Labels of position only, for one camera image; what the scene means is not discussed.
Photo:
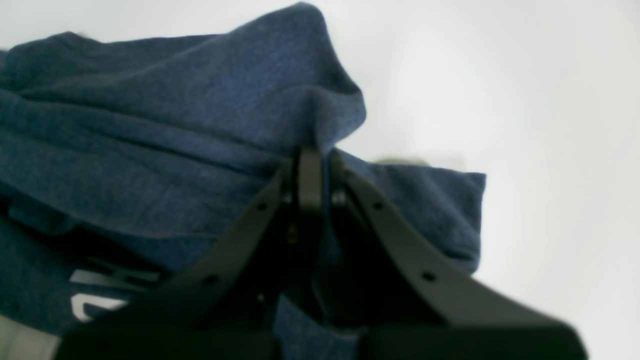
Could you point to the right gripper black image-right right finger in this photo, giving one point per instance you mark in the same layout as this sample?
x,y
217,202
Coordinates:
x,y
416,304

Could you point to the dark blue T-shirt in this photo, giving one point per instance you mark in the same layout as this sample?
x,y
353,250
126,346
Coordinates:
x,y
122,163

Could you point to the right gripper black image-right left finger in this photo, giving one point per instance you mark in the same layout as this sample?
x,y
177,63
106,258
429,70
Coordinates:
x,y
222,306

